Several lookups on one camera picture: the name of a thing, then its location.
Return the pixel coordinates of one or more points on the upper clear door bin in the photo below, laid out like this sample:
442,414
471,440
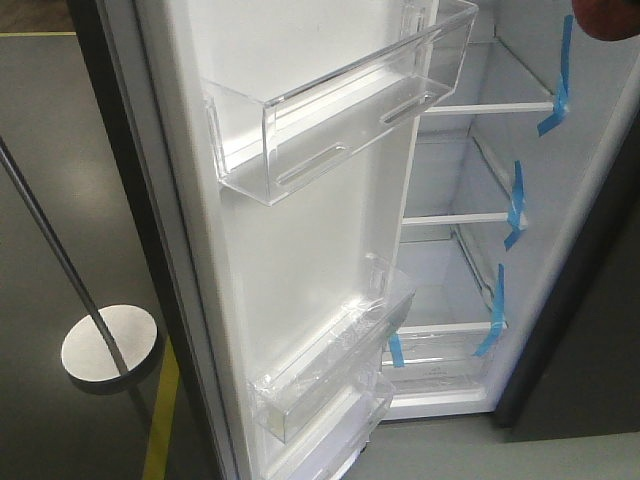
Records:
297,87

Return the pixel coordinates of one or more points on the clear door bin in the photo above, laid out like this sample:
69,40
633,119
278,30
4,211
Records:
287,397
297,87
340,430

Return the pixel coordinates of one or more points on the silver pole stand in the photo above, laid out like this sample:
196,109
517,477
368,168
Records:
109,344

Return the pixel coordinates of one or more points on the white open fridge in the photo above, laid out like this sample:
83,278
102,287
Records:
505,173

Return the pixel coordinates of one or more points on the clear crisper drawer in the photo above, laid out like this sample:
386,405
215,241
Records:
430,359

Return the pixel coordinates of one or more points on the middle clear door bin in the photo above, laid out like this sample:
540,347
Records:
287,397

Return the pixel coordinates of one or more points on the red yellow apple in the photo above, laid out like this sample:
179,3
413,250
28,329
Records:
607,20

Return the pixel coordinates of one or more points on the dark grey right fridge door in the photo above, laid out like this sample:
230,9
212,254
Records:
579,373

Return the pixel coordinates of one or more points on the lower clear door bin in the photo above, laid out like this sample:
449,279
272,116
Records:
340,430

